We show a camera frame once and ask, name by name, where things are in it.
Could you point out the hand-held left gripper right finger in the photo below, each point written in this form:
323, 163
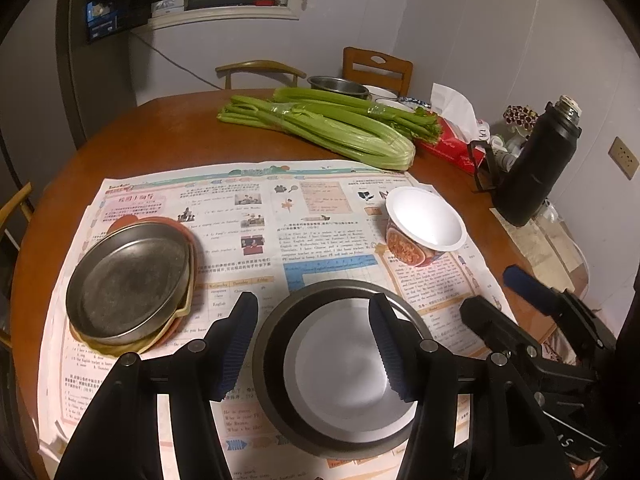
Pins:
392, 350

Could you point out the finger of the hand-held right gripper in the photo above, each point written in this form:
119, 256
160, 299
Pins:
530, 287
495, 320

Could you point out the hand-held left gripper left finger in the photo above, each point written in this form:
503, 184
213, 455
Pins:
235, 345

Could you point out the metal bowl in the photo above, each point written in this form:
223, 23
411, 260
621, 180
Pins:
270, 360

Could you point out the round metal plate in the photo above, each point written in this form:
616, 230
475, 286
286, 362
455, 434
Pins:
130, 285

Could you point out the beige paper sheet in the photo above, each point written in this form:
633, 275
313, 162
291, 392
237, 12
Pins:
540, 245

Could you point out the black thermos flask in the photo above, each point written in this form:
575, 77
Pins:
530, 175

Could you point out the printed newspaper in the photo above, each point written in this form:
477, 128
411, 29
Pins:
310, 240

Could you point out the red tissue box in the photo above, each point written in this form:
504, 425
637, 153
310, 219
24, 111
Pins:
450, 150

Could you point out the dark spotted ornament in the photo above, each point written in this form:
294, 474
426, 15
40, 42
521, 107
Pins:
520, 117

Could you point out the blue patterned bowl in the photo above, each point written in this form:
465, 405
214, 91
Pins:
417, 102

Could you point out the white enamel bowl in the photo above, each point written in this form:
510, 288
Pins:
380, 92
395, 105

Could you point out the celery bunch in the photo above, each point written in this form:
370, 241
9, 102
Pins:
325, 130
350, 102

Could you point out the wooden chair with curved back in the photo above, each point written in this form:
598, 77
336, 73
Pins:
260, 66
15, 210

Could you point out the metal pot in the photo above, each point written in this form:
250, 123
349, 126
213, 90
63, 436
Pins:
335, 87

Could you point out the wooden chair with cutout back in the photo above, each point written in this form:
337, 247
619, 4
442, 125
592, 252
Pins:
360, 60

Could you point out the white flat box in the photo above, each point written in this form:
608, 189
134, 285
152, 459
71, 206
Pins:
170, 6

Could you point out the blue box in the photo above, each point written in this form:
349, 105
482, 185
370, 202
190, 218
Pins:
107, 20

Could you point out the wall socket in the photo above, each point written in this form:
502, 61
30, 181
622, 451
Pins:
624, 157

